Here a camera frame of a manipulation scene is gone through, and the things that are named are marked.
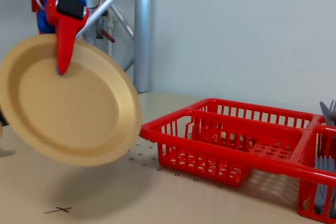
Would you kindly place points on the blue gripper black motor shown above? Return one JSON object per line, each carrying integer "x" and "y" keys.
{"x": 64, "y": 25}

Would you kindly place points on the round gold plastic plate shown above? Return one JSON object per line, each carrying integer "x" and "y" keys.
{"x": 71, "y": 108}

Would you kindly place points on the black bag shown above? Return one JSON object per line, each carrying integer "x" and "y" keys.
{"x": 3, "y": 119}

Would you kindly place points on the red plastic dish rack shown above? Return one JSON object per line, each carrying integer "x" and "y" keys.
{"x": 210, "y": 151}

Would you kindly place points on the grey plastic fork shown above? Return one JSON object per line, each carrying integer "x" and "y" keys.
{"x": 322, "y": 174}
{"x": 331, "y": 113}

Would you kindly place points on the small gold plastic utensil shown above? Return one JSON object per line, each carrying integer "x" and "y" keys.
{"x": 308, "y": 205}

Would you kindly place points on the silver aluminium truss frame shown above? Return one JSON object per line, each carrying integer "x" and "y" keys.
{"x": 143, "y": 37}

